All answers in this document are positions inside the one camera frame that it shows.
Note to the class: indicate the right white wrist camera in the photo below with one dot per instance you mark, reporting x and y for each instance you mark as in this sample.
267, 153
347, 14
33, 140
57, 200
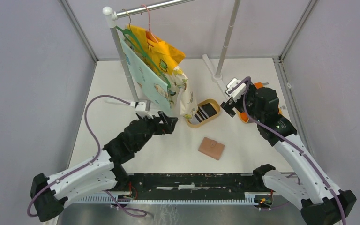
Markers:
236, 88

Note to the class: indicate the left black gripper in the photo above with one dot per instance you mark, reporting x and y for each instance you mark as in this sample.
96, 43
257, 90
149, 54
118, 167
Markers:
168, 125

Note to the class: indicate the pink clothes hanger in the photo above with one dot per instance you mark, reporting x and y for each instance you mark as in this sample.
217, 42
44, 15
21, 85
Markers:
149, 24

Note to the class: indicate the green clothes hanger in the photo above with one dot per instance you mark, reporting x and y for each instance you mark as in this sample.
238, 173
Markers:
130, 36

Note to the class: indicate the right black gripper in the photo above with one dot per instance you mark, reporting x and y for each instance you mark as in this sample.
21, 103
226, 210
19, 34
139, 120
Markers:
229, 105

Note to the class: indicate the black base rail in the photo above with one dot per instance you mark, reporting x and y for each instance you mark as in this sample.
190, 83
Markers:
191, 186

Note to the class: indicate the cream printed garment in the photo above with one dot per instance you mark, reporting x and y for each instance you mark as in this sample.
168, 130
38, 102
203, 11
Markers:
180, 88

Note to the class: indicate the white perforated cable tray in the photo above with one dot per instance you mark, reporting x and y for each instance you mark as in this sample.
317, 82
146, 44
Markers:
103, 198

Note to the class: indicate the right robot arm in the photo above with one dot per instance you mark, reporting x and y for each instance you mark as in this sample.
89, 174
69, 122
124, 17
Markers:
320, 200

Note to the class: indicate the black credit card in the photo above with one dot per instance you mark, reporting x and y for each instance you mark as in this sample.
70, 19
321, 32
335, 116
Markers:
206, 111

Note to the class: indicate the yellow oval tray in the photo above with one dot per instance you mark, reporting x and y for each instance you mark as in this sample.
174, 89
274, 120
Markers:
196, 121

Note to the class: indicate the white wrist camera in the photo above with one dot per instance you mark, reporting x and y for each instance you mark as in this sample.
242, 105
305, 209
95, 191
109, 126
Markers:
142, 109
236, 88

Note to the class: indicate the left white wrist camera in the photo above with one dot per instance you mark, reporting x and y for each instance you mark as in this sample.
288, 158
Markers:
142, 109

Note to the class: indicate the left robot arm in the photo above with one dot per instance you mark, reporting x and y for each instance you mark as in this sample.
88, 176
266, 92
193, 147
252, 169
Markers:
50, 195

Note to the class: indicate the light green printed garment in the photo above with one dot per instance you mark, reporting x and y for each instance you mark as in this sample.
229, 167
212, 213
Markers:
153, 87

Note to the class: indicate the yellow garment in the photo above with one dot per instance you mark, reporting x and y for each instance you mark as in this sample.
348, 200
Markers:
162, 57

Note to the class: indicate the orange patterned cloth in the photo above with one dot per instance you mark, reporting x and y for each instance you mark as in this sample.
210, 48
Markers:
262, 104

